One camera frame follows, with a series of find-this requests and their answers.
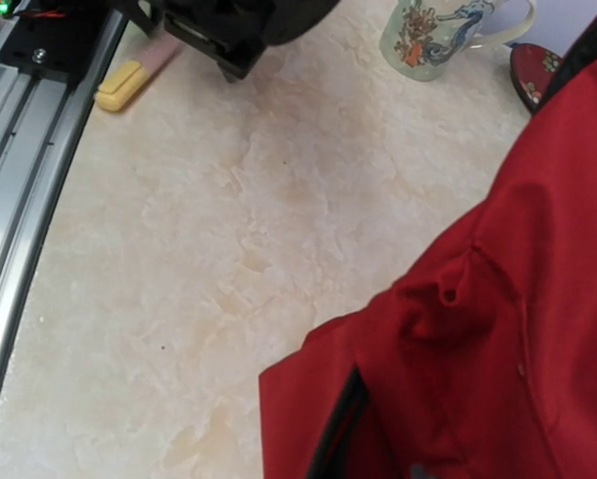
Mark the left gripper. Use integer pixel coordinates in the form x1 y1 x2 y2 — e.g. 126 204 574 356
164 13 267 83

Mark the red student backpack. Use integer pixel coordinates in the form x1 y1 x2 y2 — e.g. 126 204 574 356
259 18 597 478

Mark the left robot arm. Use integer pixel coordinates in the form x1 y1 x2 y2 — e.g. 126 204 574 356
109 0 338 83

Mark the floral ceramic mug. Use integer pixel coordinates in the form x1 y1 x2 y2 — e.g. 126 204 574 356
379 0 537 82

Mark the red floral round tin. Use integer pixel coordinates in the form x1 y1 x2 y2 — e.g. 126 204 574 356
510 43 563 115

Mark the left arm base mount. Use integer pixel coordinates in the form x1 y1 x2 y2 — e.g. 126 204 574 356
0 1 122 85

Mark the aluminium front rail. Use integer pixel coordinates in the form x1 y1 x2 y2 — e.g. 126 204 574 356
0 12 126 391

